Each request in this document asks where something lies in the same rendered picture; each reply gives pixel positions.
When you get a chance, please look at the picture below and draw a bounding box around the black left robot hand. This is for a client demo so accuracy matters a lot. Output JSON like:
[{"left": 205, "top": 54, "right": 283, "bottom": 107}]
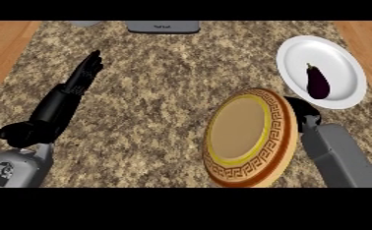
[{"left": 0, "top": 49, "right": 104, "bottom": 149}]

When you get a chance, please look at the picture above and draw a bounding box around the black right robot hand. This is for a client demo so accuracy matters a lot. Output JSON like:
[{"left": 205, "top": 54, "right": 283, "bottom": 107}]
[{"left": 283, "top": 95, "right": 323, "bottom": 134}]

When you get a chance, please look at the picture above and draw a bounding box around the dark purple eggplant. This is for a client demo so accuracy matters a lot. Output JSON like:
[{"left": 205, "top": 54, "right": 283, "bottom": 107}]
[{"left": 305, "top": 62, "right": 330, "bottom": 100}]

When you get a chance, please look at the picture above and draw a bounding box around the white plate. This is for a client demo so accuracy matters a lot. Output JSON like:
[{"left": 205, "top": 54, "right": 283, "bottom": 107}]
[{"left": 274, "top": 35, "right": 368, "bottom": 110}]

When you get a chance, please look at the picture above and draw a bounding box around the brown patterned plate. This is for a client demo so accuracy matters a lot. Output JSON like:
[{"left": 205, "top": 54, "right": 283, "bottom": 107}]
[{"left": 202, "top": 87, "right": 299, "bottom": 189}]

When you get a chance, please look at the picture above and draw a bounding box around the pale grey appliance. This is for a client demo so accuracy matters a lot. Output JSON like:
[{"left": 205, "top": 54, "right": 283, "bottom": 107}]
[{"left": 67, "top": 21, "right": 104, "bottom": 29}]

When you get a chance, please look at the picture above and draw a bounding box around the dark grey appliance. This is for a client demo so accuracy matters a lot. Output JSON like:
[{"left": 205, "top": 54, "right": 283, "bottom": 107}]
[{"left": 125, "top": 21, "right": 202, "bottom": 35}]

